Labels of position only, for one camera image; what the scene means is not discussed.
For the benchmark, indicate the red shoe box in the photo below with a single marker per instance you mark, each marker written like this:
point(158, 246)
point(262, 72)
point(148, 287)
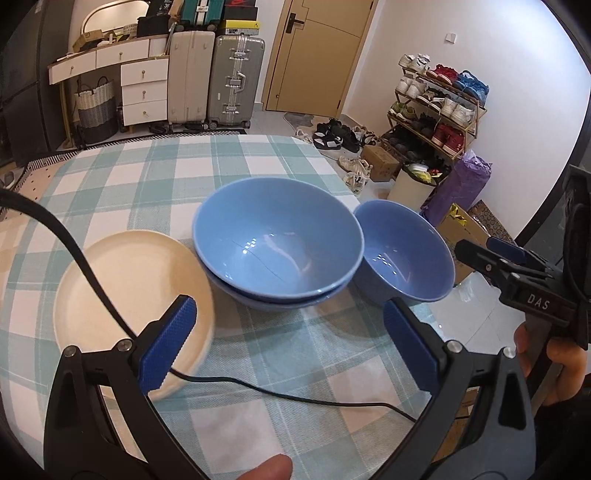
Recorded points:
point(240, 2)

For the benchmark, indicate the dark grey refrigerator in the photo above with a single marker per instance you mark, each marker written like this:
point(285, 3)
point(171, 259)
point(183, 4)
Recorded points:
point(27, 92)

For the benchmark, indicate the small cardboard box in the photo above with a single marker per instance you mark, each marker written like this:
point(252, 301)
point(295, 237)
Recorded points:
point(87, 40)

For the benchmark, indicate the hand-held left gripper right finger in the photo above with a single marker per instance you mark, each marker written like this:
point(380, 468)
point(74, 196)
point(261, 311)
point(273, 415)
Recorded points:
point(408, 346)

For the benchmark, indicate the yellow black shoe box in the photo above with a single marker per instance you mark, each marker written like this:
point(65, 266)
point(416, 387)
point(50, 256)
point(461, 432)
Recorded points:
point(240, 27)

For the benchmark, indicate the teal white checked tablecloth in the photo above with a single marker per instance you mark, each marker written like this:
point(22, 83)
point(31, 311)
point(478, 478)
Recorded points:
point(286, 360)

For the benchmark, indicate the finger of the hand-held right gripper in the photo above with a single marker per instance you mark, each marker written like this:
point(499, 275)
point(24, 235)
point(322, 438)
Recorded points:
point(475, 256)
point(508, 251)

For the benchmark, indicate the grey white woven basket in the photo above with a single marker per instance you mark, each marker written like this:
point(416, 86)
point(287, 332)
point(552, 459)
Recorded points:
point(94, 115)

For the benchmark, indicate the gold shoe rack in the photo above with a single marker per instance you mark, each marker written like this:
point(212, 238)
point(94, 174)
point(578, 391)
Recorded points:
point(475, 115)

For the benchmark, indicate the person's left hand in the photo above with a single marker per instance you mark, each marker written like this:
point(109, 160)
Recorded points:
point(270, 468)

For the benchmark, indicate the black storage box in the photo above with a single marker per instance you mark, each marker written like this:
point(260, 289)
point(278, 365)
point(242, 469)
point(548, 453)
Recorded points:
point(154, 25)

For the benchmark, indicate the white light switch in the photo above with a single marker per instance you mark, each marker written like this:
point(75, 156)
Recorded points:
point(451, 37)

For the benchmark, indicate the beige suitcase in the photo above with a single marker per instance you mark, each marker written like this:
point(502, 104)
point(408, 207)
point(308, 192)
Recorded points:
point(189, 78)

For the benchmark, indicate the tan wooden door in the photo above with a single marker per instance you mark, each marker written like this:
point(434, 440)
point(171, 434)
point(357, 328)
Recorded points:
point(318, 60)

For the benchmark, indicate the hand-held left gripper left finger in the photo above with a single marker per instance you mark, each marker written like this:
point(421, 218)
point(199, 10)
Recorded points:
point(168, 346)

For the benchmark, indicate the grey floor mat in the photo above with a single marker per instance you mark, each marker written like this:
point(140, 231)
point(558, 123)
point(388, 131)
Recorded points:
point(300, 121)

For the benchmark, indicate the white trash bin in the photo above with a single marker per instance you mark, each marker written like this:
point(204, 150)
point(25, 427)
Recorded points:
point(408, 189)

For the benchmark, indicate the small blue bowl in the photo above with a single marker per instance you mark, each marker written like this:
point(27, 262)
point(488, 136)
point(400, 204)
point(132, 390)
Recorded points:
point(401, 249)

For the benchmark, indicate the black slipper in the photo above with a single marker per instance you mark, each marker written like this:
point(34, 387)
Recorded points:
point(159, 129)

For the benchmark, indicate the pile of dark shoes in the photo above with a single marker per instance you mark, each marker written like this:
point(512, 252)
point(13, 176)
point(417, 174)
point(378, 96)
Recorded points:
point(337, 136)

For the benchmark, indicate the large blue bowl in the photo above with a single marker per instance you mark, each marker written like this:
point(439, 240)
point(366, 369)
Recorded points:
point(258, 304)
point(277, 230)

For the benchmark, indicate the white plastic basket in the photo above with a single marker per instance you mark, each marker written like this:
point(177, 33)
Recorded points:
point(129, 30)

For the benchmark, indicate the patterned cardboard box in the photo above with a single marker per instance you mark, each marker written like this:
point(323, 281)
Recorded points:
point(480, 221)

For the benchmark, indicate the white ribbed container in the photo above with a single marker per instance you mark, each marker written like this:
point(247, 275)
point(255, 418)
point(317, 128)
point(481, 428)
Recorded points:
point(158, 47)

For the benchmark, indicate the row of sneakers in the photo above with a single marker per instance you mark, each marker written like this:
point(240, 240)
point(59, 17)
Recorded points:
point(443, 106)

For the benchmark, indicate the small black box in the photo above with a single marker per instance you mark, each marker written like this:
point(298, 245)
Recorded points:
point(166, 7)

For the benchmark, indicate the teal suitcase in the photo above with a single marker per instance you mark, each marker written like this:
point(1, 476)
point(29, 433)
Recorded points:
point(198, 14)

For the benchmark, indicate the silver suitcase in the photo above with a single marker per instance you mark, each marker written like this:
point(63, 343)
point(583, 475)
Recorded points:
point(233, 83)

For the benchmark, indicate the person's right hand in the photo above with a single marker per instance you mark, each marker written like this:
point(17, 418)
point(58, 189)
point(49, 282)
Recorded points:
point(572, 374)

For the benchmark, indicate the purple bag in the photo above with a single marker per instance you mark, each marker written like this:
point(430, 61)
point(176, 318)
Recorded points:
point(461, 189)

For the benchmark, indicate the brown cardboard box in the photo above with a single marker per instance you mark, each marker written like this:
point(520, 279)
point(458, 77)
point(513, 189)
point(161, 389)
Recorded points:
point(381, 164)

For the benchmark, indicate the oval gold-framed mirror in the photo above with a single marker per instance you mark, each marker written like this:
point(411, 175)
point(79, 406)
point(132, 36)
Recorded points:
point(111, 14)

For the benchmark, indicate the white dresser with drawers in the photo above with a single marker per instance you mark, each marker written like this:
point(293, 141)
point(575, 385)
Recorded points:
point(143, 87)

